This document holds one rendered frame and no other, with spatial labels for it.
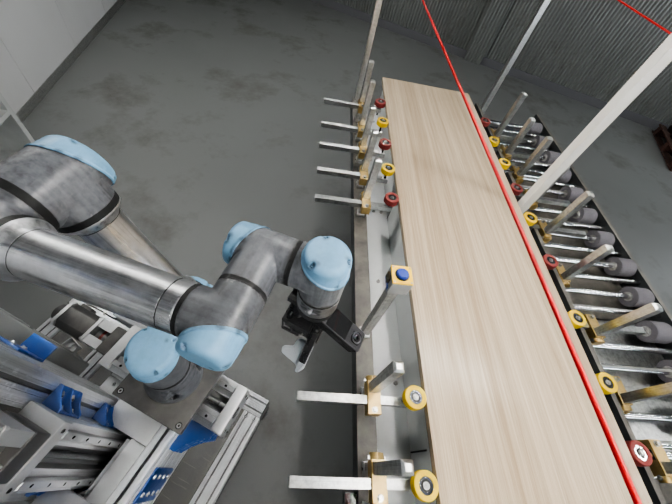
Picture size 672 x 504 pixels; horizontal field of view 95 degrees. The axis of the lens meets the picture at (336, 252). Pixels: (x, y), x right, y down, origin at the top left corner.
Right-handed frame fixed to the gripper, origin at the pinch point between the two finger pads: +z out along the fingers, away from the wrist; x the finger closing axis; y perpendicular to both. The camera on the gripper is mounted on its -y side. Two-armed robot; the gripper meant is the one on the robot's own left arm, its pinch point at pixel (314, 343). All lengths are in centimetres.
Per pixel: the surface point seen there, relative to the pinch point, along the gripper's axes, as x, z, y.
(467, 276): -77, 42, -47
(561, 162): -148, 10, -69
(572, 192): -193, 47, -105
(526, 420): -26, 42, -78
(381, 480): 12, 47, -36
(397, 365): -12.9, 19.9, -24.0
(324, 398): -1, 50, -10
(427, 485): 8, 40, -48
